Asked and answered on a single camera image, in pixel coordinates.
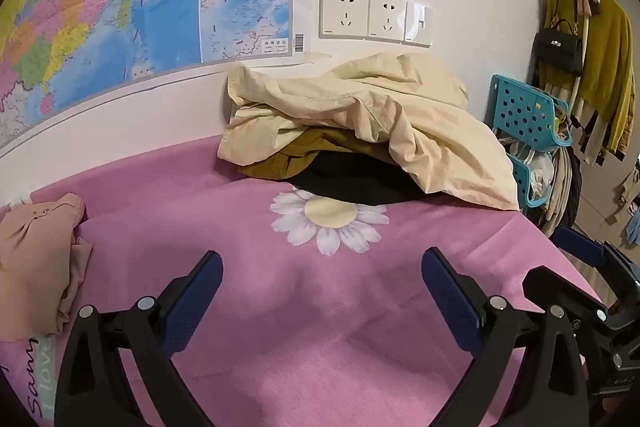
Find peach shirt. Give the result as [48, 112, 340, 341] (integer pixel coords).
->
[0, 193, 93, 343]

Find beige hanging clothes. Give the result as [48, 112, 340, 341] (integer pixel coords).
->
[542, 147, 583, 233]

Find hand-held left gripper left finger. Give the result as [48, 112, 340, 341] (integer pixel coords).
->
[54, 250, 224, 427]

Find pink floral blanket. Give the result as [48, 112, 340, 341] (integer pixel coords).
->
[0, 134, 601, 427]

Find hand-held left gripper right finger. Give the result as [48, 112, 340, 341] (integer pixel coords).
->
[421, 248, 586, 427]

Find mustard yellow sweater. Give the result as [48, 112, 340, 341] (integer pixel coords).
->
[542, 0, 636, 155]

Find white wall socket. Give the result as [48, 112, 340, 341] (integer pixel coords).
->
[367, 0, 408, 42]
[319, 0, 372, 40]

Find olive garment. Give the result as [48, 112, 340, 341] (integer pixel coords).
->
[237, 127, 366, 180]

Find teal plastic basket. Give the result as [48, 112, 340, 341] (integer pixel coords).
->
[487, 74, 573, 154]
[507, 152, 556, 210]

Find white wall switch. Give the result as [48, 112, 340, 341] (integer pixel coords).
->
[404, 0, 436, 48]

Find black garment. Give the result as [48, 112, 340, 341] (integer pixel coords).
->
[292, 149, 441, 205]

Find black handbag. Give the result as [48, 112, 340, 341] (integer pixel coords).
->
[532, 0, 586, 78]

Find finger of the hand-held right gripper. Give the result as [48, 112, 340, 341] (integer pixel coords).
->
[552, 226, 640, 303]
[521, 266, 610, 322]

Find cream jacket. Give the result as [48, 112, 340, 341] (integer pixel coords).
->
[217, 53, 521, 211]

